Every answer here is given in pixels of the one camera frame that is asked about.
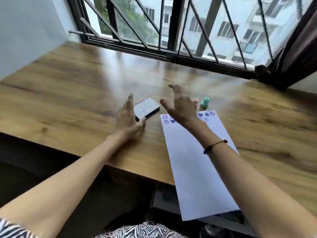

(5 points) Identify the person's right hand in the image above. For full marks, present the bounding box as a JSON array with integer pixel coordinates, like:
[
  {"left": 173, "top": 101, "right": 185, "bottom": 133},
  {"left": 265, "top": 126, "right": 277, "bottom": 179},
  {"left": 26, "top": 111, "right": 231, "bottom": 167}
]
[{"left": 160, "top": 84, "right": 206, "bottom": 129}]

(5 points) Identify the person's left hand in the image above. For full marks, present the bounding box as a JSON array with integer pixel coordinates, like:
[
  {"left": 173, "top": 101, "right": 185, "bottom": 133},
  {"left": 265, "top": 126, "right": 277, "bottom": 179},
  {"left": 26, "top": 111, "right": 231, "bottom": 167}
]
[{"left": 115, "top": 94, "right": 147, "bottom": 141}]

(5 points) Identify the person's left forearm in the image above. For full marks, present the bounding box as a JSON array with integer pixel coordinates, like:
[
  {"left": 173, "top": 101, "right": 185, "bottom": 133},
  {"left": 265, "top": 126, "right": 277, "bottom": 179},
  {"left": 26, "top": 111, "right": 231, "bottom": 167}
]
[{"left": 0, "top": 134, "right": 133, "bottom": 231}]

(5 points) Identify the person's right forearm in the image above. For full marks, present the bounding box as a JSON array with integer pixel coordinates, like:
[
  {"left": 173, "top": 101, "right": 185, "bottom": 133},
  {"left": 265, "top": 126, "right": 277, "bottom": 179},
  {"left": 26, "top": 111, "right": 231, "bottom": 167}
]
[{"left": 184, "top": 120, "right": 317, "bottom": 238}]

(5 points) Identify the black ink pad box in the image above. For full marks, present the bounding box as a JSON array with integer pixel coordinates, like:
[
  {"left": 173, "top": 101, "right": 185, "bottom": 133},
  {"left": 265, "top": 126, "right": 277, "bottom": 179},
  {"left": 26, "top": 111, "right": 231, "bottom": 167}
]
[{"left": 134, "top": 97, "right": 160, "bottom": 122}]

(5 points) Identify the white stamped paper sheet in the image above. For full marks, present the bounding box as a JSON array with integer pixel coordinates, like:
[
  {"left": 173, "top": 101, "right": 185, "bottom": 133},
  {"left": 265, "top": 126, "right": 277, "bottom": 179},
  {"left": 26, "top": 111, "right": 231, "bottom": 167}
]
[{"left": 160, "top": 110, "right": 240, "bottom": 221}]

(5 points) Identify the green tree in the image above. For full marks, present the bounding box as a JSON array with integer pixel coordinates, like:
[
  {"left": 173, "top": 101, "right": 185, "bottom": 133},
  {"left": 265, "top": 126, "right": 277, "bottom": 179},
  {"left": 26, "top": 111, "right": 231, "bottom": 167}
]
[{"left": 93, "top": 0, "right": 160, "bottom": 46}]

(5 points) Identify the black metal window grille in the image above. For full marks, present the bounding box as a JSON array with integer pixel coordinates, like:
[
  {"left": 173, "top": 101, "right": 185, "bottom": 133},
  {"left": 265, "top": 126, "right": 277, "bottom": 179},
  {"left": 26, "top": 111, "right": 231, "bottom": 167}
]
[{"left": 79, "top": 0, "right": 275, "bottom": 70}]

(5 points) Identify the zebra striped garment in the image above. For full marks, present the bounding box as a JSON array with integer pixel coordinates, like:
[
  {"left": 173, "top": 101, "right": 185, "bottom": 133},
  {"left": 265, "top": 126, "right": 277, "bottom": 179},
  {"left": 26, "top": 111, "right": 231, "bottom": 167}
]
[{"left": 0, "top": 218, "right": 189, "bottom": 238}]

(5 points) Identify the white apartment building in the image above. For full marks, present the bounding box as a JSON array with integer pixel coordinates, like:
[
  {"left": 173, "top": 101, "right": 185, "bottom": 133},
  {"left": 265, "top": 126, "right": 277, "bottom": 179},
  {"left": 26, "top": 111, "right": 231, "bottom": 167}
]
[{"left": 139, "top": 0, "right": 315, "bottom": 70}]

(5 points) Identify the dark brown curtain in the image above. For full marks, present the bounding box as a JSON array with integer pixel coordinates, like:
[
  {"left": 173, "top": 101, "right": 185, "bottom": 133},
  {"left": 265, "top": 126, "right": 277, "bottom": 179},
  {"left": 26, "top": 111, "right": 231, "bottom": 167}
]
[{"left": 255, "top": 0, "right": 317, "bottom": 91}]

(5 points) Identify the dark beaded bracelet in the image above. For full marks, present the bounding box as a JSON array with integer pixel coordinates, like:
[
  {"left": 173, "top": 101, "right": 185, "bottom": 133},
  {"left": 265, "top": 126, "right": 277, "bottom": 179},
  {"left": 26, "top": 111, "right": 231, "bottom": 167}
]
[{"left": 204, "top": 139, "right": 228, "bottom": 155}]

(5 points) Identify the black window frame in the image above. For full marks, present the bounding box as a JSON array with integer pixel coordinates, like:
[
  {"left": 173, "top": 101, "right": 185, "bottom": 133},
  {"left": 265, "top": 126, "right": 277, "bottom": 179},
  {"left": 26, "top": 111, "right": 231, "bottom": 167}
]
[{"left": 66, "top": 0, "right": 317, "bottom": 81}]

